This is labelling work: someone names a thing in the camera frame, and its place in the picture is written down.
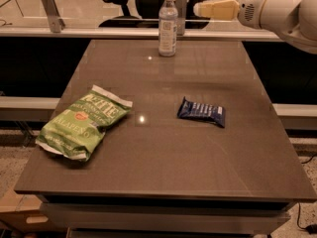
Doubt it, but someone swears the green jalapeno chips bag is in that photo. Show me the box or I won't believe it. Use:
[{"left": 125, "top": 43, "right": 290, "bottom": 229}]
[{"left": 36, "top": 85, "right": 133, "bottom": 162}]

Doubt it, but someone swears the metal glass bracket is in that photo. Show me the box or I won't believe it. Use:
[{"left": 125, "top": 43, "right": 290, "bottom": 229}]
[
  {"left": 41, "top": 0, "right": 65, "bottom": 33},
  {"left": 175, "top": 0, "right": 187, "bottom": 36}
]

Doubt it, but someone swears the black office chair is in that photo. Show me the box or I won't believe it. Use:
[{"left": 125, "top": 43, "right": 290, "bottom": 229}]
[{"left": 100, "top": 0, "right": 209, "bottom": 29}]

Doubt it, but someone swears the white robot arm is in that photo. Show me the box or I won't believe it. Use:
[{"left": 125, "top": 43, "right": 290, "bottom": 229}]
[{"left": 193, "top": 0, "right": 317, "bottom": 55}]

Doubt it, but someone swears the centre metal glass bracket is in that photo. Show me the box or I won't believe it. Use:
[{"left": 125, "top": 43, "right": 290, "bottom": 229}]
[{"left": 175, "top": 0, "right": 187, "bottom": 36}]

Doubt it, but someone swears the clear blue plastic water bottle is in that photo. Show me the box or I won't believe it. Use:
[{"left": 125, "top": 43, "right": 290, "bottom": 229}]
[{"left": 158, "top": 0, "right": 178, "bottom": 57}]

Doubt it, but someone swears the blue rxbar blueberry wrapper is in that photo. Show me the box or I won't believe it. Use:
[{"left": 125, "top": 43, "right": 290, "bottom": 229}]
[{"left": 177, "top": 98, "right": 226, "bottom": 128}]

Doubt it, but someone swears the left metal glass bracket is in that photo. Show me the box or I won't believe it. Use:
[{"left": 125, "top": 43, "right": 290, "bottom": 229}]
[{"left": 41, "top": 0, "right": 65, "bottom": 33}]

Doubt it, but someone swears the black cable on floor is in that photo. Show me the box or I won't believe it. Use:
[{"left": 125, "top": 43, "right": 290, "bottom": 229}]
[{"left": 295, "top": 154, "right": 317, "bottom": 234}]

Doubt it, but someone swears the cardboard box under table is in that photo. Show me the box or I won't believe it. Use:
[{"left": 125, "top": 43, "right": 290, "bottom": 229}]
[{"left": 0, "top": 187, "right": 58, "bottom": 233}]

